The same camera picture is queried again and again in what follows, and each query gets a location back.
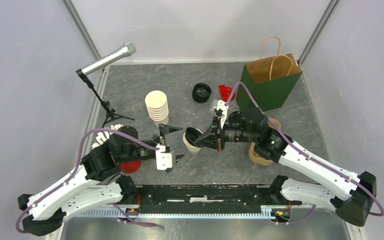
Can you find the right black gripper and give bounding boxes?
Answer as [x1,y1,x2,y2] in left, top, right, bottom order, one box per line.
[194,115,258,152]

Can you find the white paper cup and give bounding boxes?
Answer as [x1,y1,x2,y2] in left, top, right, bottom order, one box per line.
[183,133,201,154]

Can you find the green paper bag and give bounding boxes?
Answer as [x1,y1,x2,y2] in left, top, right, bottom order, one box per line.
[240,47,303,112]

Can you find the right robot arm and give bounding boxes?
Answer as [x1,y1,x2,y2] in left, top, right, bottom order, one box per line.
[186,107,377,227]

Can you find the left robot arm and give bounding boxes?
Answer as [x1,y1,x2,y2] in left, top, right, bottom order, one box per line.
[15,124,181,237]

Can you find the stack of white paper cups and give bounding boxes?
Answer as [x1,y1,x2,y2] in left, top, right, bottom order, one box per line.
[145,90,169,125]

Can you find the stack of black lids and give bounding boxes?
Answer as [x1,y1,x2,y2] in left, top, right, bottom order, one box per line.
[192,82,212,104]

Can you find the red plastic holder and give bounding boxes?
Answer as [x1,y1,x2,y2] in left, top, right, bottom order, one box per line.
[218,84,233,102]

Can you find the red cup with straws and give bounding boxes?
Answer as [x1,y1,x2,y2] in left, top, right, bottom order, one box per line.
[91,124,142,174]

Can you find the brown cardboard cup carriers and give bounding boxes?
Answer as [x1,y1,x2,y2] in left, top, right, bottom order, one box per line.
[248,117,282,166]

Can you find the silver microphone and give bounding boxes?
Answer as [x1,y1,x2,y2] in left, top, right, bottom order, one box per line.
[76,42,137,77]

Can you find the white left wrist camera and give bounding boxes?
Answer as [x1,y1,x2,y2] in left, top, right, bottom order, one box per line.
[155,143,176,174]

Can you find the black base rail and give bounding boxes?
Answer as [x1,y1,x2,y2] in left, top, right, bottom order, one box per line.
[105,183,302,223]

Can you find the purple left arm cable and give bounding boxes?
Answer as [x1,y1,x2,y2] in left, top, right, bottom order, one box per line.
[15,128,161,234]

